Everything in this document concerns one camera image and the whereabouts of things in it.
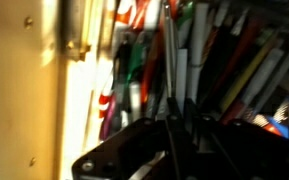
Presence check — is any green marker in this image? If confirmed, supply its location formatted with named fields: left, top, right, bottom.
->
left=126, top=31, right=147, bottom=84

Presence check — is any silver metal pen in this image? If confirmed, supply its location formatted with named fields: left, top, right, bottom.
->
left=163, top=3, right=178, bottom=99

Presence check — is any yellow pencil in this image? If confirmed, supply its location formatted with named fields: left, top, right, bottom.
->
left=219, top=31, right=280, bottom=114

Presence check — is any pink pen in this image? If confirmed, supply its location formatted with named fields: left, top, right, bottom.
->
left=99, top=94, right=117, bottom=141

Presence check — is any red white printed package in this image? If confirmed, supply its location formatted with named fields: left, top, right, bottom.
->
left=97, top=0, right=165, bottom=34

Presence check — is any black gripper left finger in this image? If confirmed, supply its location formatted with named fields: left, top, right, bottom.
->
left=165, top=97, right=188, bottom=180

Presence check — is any grey pen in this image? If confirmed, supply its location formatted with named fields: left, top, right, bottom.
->
left=248, top=31, right=289, bottom=116

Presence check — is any open wooden drawer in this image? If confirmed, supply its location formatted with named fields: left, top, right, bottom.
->
left=0, top=0, right=97, bottom=180

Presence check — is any white pen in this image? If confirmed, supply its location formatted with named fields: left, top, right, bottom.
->
left=187, top=2, right=210, bottom=103

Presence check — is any short red pen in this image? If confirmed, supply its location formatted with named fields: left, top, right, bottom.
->
left=140, top=31, right=163, bottom=104

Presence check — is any long red marker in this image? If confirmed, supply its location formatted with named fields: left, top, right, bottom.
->
left=212, top=18, right=263, bottom=96

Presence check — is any white flat stick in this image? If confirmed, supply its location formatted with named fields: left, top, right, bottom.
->
left=175, top=48, right=188, bottom=109

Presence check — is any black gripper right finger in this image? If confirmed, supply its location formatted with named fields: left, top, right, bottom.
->
left=183, top=98, right=202, bottom=151

